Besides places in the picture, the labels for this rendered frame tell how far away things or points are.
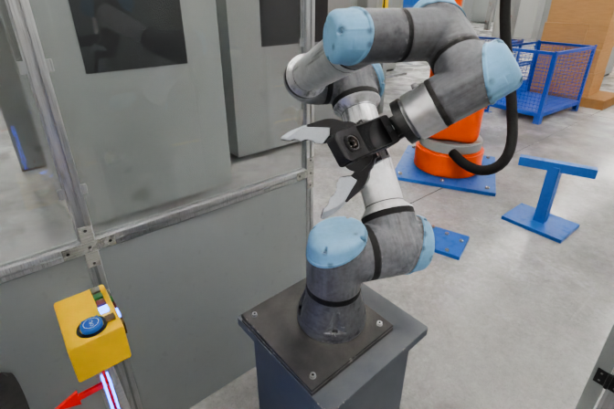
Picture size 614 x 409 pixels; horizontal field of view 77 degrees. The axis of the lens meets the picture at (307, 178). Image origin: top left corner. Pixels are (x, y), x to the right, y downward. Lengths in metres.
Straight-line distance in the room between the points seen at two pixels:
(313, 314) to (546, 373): 1.72
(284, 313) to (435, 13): 0.66
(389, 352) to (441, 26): 0.63
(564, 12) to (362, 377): 7.51
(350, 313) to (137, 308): 0.89
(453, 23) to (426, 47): 0.05
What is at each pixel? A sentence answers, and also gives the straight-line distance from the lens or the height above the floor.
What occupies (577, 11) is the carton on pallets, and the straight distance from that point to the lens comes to 7.93.
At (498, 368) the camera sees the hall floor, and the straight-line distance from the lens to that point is 2.33.
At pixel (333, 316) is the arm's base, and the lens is 0.83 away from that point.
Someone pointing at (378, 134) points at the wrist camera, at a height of 1.49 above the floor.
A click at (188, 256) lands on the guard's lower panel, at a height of 0.81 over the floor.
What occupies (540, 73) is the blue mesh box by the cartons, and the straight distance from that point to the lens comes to 6.31.
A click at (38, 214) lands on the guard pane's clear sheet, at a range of 1.30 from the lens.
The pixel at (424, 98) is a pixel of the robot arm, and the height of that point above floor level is 1.54.
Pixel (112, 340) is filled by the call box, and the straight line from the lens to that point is 0.92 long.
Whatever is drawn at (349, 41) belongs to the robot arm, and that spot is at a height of 1.61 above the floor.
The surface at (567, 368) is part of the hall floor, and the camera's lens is 2.49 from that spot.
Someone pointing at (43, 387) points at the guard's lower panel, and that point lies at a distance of 1.62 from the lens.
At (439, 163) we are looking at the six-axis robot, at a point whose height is 0.18.
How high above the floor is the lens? 1.67
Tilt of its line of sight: 26 degrees down
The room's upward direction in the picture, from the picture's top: straight up
